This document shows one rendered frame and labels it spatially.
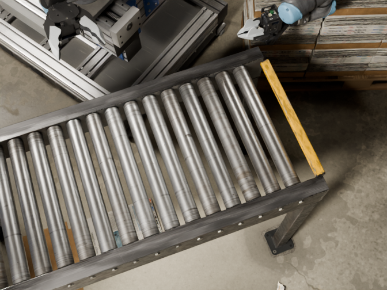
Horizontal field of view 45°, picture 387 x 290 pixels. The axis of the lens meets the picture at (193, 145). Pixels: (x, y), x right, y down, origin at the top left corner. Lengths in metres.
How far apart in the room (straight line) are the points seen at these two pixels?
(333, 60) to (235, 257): 1.02
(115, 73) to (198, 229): 1.16
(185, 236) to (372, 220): 1.18
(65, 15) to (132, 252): 0.67
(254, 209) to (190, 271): 0.83
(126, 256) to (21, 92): 1.49
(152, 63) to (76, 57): 0.39
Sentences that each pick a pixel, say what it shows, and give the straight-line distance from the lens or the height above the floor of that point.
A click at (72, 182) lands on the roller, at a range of 1.48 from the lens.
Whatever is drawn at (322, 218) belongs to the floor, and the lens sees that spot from 2.28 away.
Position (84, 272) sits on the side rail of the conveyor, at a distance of 1.40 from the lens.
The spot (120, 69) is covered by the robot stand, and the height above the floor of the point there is 0.21.
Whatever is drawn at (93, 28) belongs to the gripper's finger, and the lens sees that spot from 1.18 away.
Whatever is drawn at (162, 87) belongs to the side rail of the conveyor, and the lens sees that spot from 1.56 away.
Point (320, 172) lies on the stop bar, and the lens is 1.45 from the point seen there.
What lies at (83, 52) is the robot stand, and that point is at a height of 0.21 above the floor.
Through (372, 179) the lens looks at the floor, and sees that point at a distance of 2.40.
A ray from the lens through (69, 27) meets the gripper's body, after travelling 1.22.
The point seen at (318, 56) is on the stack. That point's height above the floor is 0.32.
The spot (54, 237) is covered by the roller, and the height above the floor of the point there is 0.80.
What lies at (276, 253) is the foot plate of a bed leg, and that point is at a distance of 2.20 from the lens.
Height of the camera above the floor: 2.14
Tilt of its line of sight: 67 degrees down
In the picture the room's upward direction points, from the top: 4 degrees counter-clockwise
